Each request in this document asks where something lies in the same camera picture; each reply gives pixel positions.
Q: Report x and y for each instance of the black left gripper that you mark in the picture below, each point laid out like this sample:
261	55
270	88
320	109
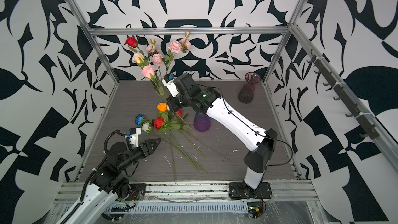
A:
145	149

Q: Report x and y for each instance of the clear ribbed glass vase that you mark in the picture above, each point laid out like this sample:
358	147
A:
160	89

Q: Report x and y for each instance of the pink peony stem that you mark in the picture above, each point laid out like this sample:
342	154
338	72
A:
175	47

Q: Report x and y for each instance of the pink carnation spray stem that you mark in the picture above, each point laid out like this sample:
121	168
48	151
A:
155	57

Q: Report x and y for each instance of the orange artificial rose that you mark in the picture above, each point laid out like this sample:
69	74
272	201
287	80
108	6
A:
162	107

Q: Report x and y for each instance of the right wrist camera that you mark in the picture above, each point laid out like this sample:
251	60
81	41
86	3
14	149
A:
169	82

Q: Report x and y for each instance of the aluminium front rail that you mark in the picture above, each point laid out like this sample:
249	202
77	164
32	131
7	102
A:
197	191

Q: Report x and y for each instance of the blue purple glass vase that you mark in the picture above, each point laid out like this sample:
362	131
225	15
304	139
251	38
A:
202	122

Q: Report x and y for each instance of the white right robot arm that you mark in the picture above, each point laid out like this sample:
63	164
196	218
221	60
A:
207	100

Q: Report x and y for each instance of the white cable duct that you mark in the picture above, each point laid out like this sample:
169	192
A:
183	208

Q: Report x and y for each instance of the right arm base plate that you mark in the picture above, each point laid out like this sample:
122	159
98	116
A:
240	191

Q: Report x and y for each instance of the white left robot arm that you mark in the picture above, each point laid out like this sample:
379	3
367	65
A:
106	192

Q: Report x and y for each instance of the light pink artificial rose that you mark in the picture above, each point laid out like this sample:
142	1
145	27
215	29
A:
149	73

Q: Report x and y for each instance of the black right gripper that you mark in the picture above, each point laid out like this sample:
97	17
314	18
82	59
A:
173	100

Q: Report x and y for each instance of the dark red glass vase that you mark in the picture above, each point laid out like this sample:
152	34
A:
246	94

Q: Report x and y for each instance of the blue artificial rose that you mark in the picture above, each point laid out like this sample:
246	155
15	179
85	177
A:
140	120

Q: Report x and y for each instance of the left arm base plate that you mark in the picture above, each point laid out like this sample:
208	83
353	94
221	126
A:
135	191

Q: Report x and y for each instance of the peach artificial rose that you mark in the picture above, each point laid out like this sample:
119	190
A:
142	61

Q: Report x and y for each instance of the red artificial rose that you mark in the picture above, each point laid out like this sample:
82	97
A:
187	132
133	45
175	143

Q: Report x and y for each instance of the wall hook rail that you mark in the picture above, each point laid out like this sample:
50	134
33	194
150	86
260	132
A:
346	95

